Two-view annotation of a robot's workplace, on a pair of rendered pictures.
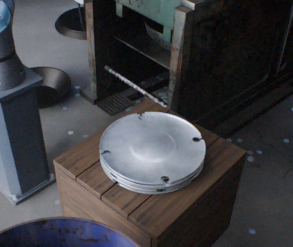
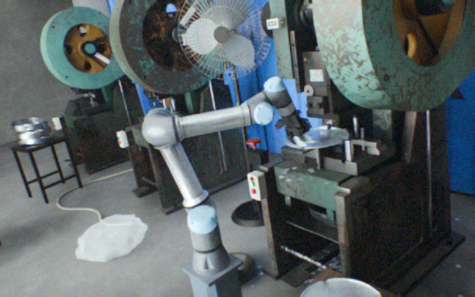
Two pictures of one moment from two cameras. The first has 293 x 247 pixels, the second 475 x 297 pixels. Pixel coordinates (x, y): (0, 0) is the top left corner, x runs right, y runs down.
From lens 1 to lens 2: 0.31 m
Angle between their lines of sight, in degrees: 24
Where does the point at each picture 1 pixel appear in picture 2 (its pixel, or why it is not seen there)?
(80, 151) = not seen: outside the picture
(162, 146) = not seen: outside the picture
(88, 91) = (269, 269)
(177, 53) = (342, 228)
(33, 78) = (235, 261)
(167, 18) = (328, 202)
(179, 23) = (339, 205)
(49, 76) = not seen: hidden behind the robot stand
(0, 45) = (213, 238)
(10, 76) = (220, 262)
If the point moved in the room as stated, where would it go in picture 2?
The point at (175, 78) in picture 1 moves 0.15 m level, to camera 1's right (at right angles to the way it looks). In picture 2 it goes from (344, 248) to (381, 246)
